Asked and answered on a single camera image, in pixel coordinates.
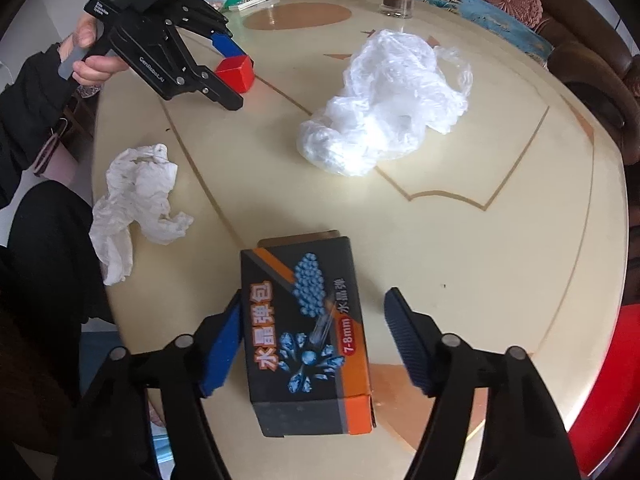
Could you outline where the small red box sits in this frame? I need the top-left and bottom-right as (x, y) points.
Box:
(214, 55), (255, 93)

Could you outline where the black orange gel-ball box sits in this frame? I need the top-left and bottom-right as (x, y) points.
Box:
(240, 230), (375, 438)

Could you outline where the black sleeved forearm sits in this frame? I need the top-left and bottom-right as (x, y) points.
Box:
(0, 44), (75, 208)

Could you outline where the person's left hand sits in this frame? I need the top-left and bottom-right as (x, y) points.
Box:
(58, 13), (129, 87)

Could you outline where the crumpled white tissue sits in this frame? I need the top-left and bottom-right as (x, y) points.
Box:
(89, 143), (193, 286)

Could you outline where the white plastic bag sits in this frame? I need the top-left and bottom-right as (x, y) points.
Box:
(297, 29), (473, 177)

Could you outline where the red plastic chair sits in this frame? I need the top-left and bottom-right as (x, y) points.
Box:
(568, 304), (639, 474)

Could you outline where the blue floral sofa cover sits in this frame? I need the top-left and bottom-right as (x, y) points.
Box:
(416, 0), (553, 65)

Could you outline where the brown leather sofa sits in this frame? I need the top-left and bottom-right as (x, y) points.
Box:
(534, 0), (639, 166)

